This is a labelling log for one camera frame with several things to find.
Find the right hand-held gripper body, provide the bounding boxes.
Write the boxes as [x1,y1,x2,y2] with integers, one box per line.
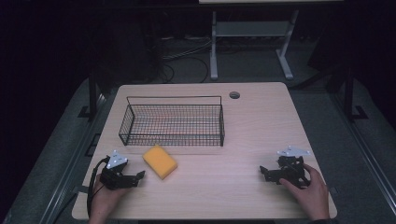
[266,145,312,189]

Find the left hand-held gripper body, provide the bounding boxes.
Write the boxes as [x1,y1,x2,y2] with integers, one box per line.
[99,149,139,190]

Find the yellow sponge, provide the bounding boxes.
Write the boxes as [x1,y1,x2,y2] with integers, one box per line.
[142,145,178,180]

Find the black wire basket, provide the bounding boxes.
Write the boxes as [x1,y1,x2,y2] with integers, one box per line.
[118,95,226,147]

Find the person's left hand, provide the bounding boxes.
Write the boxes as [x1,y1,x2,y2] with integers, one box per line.
[88,175,131,224]

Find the person's right hand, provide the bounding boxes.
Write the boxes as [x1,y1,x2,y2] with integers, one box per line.
[278,163,331,222]

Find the black metal stand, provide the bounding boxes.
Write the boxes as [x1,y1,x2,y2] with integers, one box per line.
[78,46,104,120]
[342,66,369,122]

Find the black cable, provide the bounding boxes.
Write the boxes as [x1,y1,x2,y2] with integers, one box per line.
[86,157,110,218]

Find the floor cables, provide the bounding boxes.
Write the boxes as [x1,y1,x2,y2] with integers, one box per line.
[155,35,216,84]

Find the white metal desk frame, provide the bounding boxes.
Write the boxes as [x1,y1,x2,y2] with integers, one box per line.
[209,9,300,81]

